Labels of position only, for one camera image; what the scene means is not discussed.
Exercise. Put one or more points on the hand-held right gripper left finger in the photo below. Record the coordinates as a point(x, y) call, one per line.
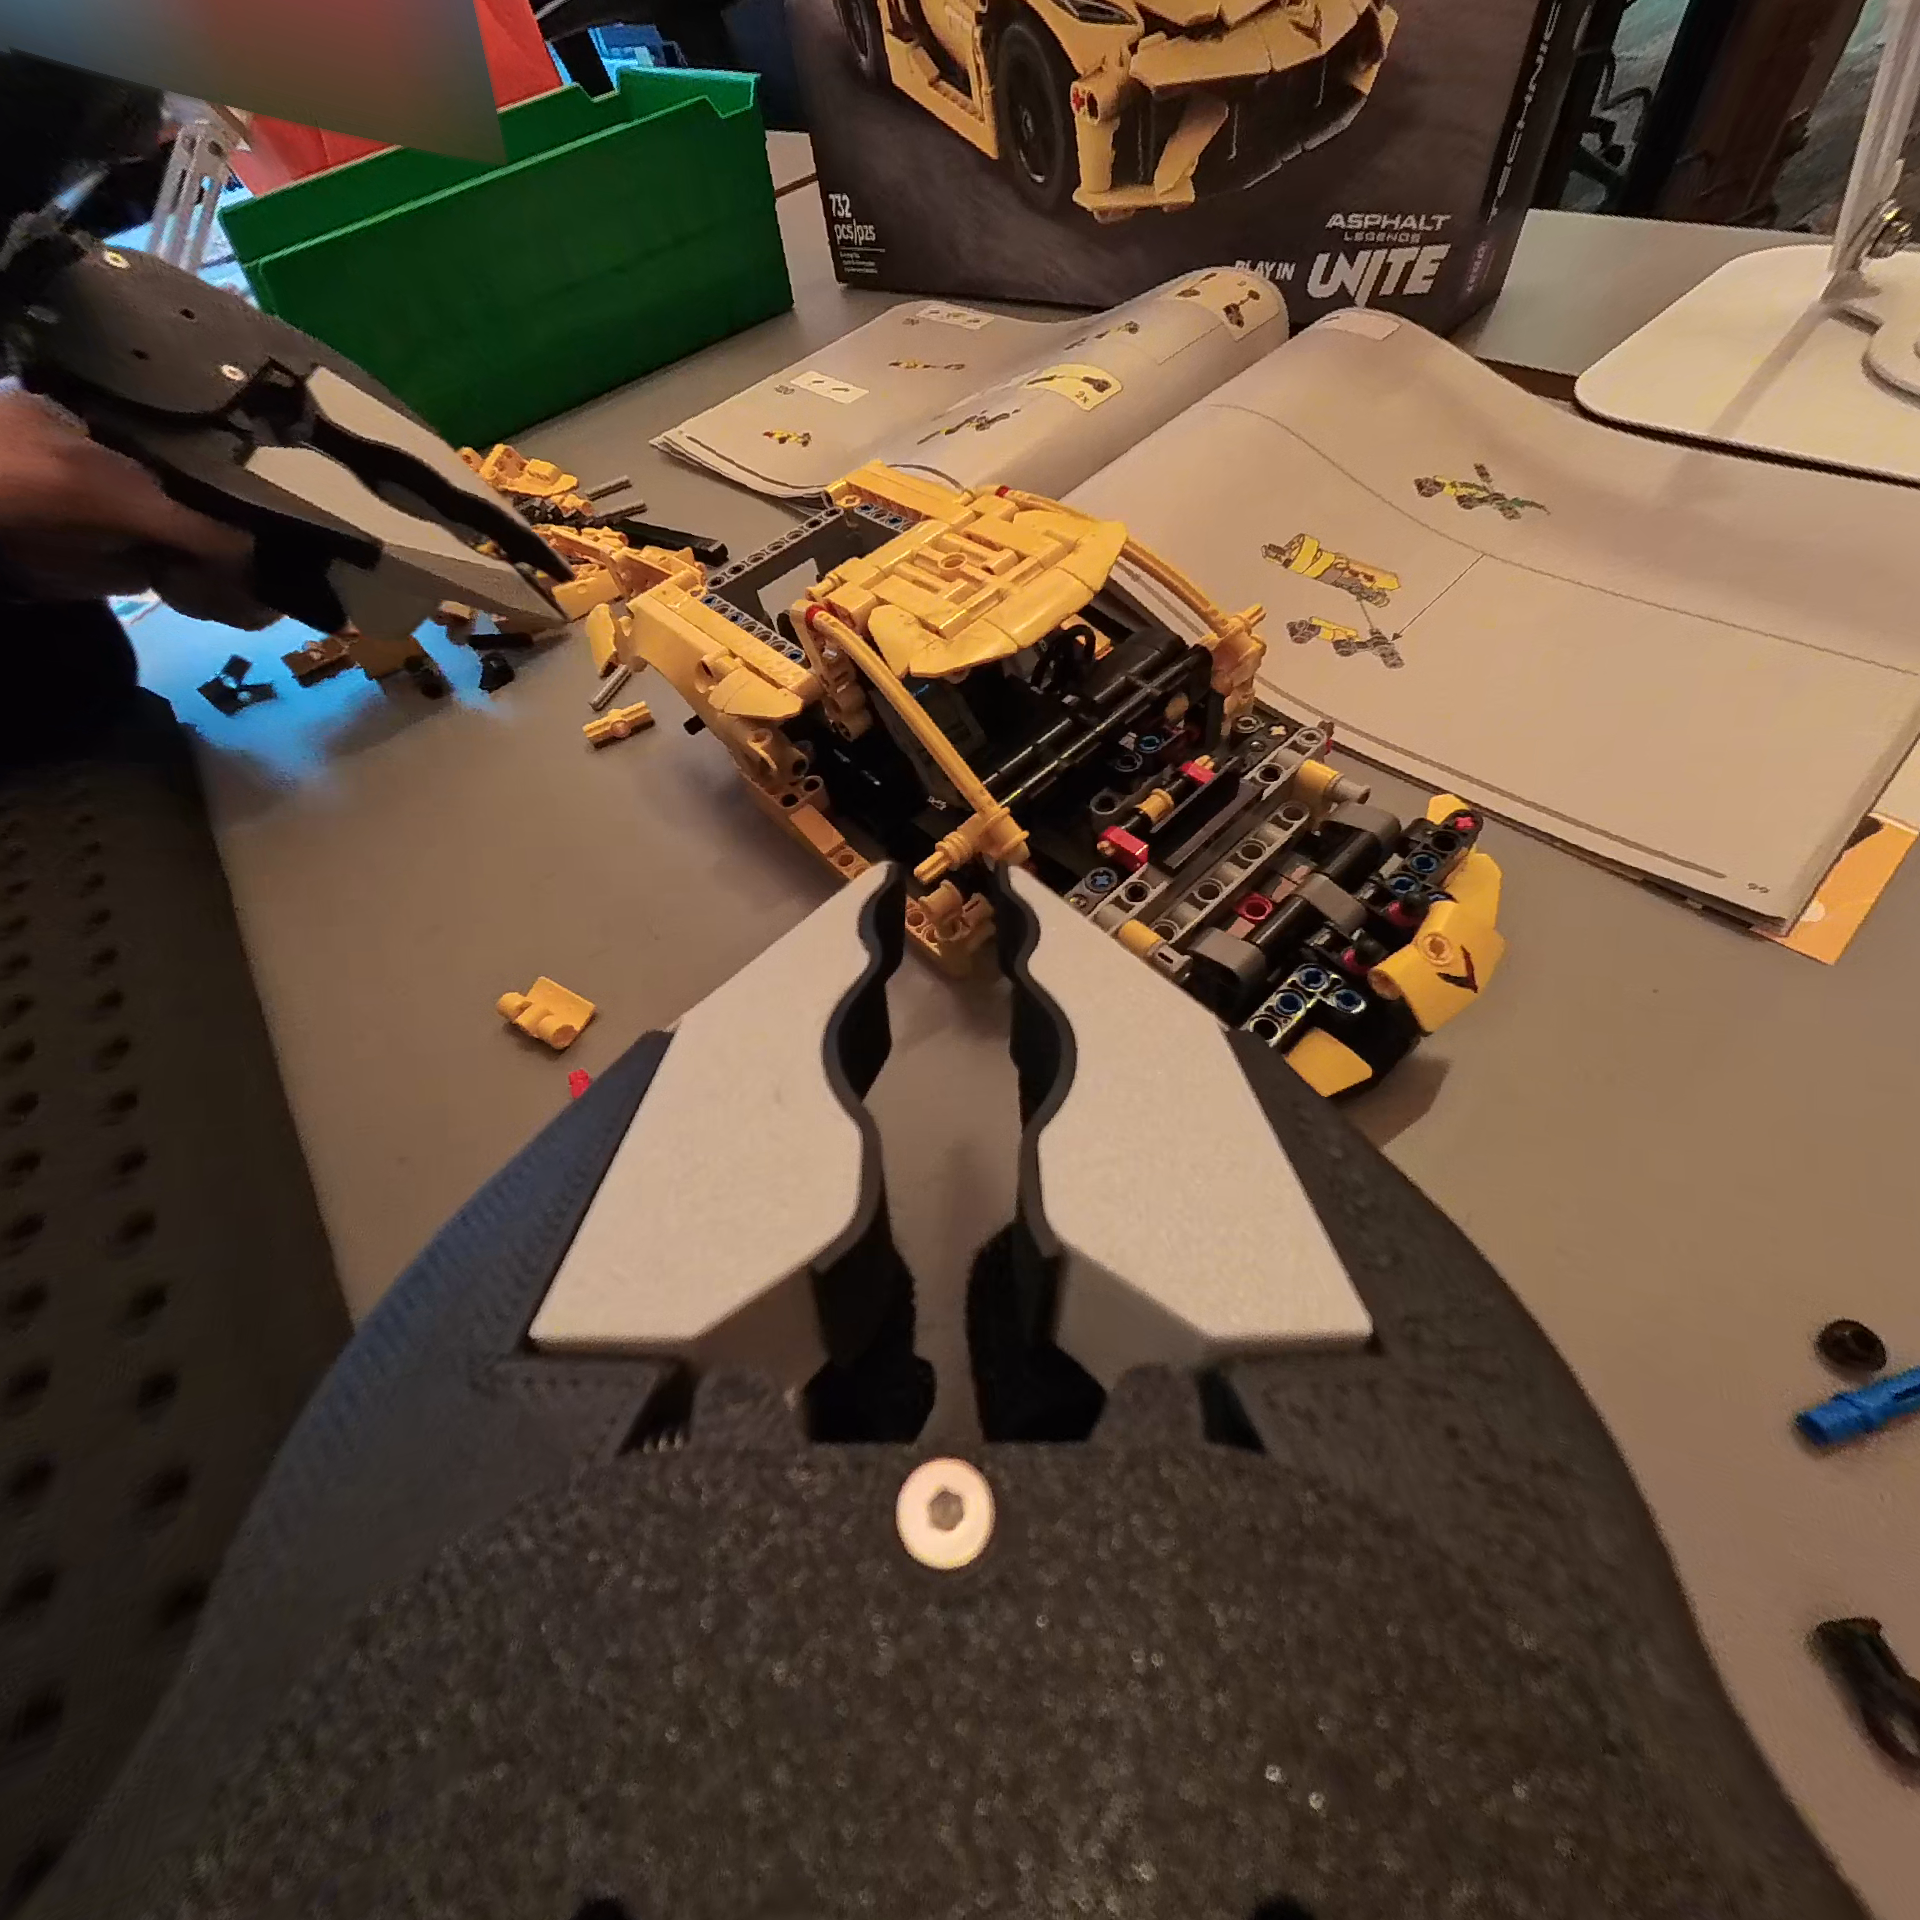
point(720, 1185)

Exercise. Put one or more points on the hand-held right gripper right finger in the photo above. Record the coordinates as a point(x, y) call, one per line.
point(1184, 1185)

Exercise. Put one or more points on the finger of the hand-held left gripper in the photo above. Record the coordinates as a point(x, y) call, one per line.
point(338, 436)
point(434, 593)

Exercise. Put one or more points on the pile of yellow brick parts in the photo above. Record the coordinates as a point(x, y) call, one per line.
point(523, 494)

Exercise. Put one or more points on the yellow toy brick car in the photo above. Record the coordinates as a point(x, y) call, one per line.
point(975, 586)

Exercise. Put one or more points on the grey desk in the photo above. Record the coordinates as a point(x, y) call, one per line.
point(1620, 1141)

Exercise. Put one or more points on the person's left hand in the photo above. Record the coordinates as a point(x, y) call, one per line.
point(89, 511)

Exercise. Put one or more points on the white lattice stand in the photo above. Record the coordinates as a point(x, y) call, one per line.
point(195, 194)

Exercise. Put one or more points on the small yellow connector piece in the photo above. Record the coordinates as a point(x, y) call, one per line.
point(618, 727)

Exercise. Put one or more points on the green storage bin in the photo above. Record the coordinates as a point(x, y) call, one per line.
point(523, 285)

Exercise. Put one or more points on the yellow connector brick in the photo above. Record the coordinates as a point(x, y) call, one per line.
point(546, 1014)

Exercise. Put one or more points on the orange carry bag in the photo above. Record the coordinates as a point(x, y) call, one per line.
point(532, 54)

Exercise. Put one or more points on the open instruction booklet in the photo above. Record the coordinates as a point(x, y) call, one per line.
point(1576, 599)

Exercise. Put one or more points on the long blue pin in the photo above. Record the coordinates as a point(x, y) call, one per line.
point(1862, 1412)

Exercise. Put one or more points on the black pin connector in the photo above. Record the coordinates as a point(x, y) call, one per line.
point(1867, 1681)

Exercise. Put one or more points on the toy car set box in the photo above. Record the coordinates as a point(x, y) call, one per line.
point(1200, 181)

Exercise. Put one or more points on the white document stand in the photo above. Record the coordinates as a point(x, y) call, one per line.
point(1723, 360)

